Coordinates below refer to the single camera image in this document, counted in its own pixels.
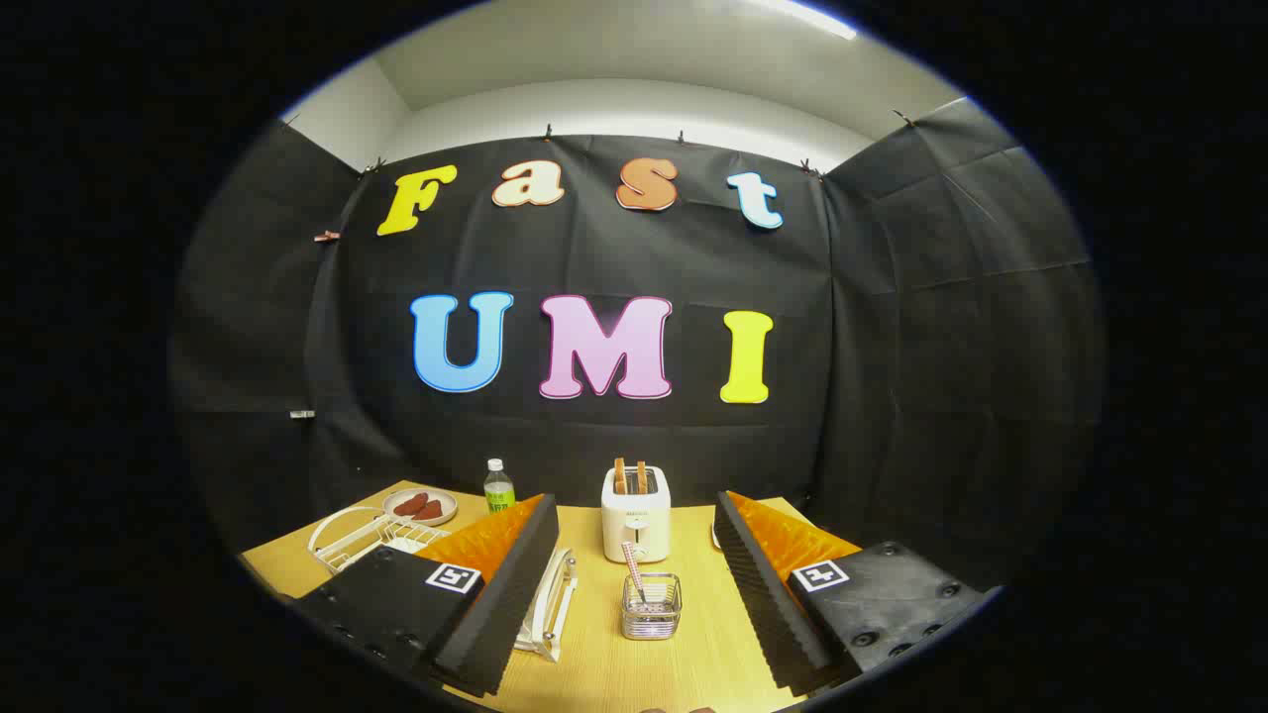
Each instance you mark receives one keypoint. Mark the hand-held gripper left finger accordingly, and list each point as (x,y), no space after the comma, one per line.
(515,584)

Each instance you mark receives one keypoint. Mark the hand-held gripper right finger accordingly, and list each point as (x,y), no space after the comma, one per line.
(763,594)

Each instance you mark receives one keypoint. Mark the green label drink bottle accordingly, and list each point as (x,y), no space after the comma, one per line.
(498,493)

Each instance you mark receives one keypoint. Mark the small beige saucer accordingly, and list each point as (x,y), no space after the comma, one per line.
(446,503)

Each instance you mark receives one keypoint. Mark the red sausage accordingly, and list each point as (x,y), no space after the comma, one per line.
(410,504)
(428,511)

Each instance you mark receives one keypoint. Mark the white toaster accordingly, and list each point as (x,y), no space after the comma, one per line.
(636,525)

